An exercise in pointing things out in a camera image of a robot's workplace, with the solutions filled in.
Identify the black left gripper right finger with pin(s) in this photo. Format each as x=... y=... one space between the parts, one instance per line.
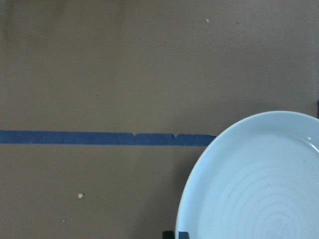
x=183 y=235

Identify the light blue plate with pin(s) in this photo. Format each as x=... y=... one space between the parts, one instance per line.
x=259 y=179

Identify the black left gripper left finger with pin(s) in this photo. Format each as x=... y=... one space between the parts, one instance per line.
x=167 y=235

